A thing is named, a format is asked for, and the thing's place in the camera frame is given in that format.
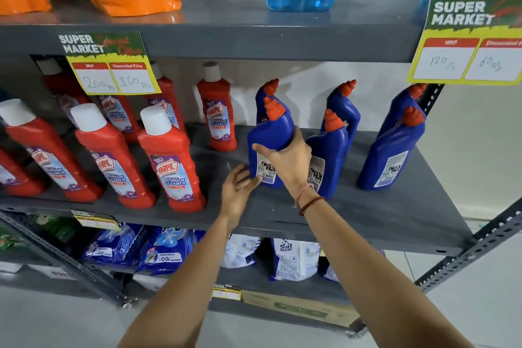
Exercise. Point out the person's right hand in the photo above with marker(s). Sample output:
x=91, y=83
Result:
x=291, y=164

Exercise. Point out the person's left hand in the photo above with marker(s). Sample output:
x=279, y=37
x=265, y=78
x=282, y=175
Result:
x=236, y=197

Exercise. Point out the person's right thumb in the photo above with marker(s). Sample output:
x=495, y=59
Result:
x=265, y=150

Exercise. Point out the person's left thumb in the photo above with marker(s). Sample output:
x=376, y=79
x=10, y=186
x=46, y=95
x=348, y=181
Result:
x=253, y=184

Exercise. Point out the blue toilet cleaner bottle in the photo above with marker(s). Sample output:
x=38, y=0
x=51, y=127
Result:
x=269, y=131

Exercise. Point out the person's left forearm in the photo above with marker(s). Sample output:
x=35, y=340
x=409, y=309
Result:
x=183, y=290

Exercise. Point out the person's right forearm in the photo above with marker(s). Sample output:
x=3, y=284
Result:
x=367, y=278

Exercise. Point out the group of blue orange-capped bottles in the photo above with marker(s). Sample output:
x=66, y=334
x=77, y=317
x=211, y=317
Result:
x=330, y=156

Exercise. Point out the group of red white-capped bottles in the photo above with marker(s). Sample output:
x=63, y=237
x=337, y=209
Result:
x=175, y=156

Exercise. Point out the white and blue detergent packet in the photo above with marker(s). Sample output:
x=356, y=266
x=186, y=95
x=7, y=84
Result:
x=329, y=270
x=293, y=260

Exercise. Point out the small yellow price tag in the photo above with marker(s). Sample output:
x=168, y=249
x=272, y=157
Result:
x=226, y=293
x=96, y=220

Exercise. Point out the grey metal shelving rack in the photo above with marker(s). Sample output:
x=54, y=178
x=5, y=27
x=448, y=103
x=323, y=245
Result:
x=244, y=35

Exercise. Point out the brown cardboard box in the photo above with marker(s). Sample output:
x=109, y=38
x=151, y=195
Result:
x=301, y=309

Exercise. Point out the large yellow-edged price tag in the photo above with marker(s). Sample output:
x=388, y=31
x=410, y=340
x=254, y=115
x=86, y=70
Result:
x=110, y=70
x=465, y=46

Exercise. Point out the green packet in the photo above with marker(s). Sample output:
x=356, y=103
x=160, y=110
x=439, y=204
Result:
x=49, y=225

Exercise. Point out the white shelf label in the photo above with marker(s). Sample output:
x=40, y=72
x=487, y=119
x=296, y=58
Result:
x=53, y=273

